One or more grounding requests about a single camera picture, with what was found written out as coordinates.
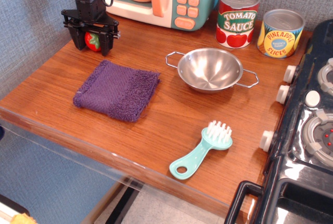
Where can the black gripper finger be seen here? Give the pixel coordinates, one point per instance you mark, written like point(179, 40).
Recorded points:
point(77, 36)
point(106, 42)

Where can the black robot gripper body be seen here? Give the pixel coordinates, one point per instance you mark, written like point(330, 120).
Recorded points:
point(91, 16)

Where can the red toy tomato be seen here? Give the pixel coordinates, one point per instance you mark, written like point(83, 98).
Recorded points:
point(92, 41)

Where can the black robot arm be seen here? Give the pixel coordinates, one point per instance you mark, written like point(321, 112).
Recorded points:
point(90, 17)

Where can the purple folded towel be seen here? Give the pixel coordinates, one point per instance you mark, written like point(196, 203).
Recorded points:
point(119, 92)

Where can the tomato sauce can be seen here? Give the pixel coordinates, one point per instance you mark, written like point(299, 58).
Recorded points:
point(235, 22)

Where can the teal dish brush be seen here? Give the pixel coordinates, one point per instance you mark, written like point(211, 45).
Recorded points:
point(216, 136)

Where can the pineapple slices can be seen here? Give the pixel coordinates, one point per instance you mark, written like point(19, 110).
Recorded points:
point(280, 33)

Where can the grey stove knob middle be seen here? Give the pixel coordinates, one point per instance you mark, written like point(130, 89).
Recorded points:
point(282, 93)

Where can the grey stove knob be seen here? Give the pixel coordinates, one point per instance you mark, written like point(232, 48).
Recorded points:
point(289, 73)
point(282, 93)
point(266, 140)

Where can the grey stove knob upper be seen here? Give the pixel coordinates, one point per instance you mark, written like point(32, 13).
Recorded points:
point(289, 73)

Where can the grey stove knob lower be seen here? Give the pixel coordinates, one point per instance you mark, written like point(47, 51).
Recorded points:
point(266, 140)

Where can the white round stove button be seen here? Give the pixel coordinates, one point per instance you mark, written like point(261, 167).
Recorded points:
point(312, 99)

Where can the black toy stove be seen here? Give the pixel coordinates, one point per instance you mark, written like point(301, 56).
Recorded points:
point(297, 186)

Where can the steel bowl with wire handles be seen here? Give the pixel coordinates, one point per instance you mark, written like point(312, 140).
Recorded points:
point(209, 70)

